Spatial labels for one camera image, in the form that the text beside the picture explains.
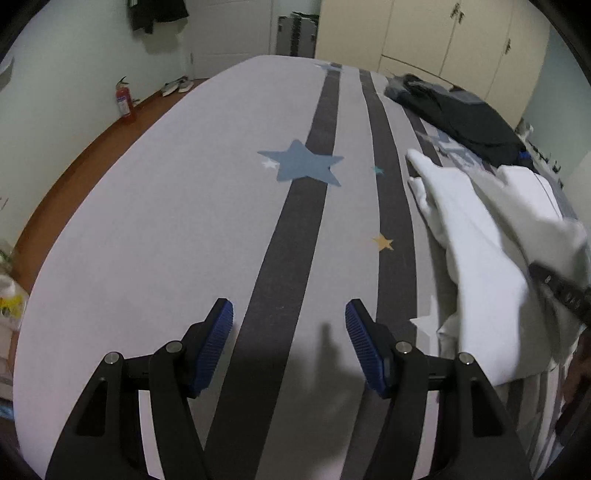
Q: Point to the cream wardrobe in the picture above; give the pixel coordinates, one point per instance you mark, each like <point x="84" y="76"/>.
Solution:
<point x="415" y="32"/>

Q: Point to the red fire extinguisher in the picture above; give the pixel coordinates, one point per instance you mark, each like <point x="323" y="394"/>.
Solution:
<point x="123" y="104"/>

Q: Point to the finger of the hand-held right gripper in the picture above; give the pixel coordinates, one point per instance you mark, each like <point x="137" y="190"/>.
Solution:
<point x="561" y="290"/>

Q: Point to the white door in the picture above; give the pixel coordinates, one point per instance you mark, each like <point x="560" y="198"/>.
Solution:
<point x="231" y="37"/>

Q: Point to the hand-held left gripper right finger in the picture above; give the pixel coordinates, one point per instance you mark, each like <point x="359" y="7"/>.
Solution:
<point x="364" y="346"/>

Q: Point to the bedside clutter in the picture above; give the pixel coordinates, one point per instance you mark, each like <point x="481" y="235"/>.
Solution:
<point x="538" y="147"/>

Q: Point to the dark navy garment pile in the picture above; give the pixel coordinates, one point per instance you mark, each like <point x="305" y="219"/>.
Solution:
<point x="471" y="124"/>

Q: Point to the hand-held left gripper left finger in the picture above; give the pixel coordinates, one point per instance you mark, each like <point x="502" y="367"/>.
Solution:
<point x="214" y="341"/>

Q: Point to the grey suitcase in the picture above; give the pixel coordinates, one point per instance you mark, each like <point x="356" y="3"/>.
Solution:
<point x="298" y="34"/>

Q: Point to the dark hanging clothes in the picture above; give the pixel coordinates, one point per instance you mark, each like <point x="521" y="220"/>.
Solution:
<point x="157" y="11"/>

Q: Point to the white jacket with blue piping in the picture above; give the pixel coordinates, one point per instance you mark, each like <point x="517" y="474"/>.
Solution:
<point x="480" y="258"/>

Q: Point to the white plastic bottle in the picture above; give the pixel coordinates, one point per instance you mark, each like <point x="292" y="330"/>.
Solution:
<point x="9" y="288"/>

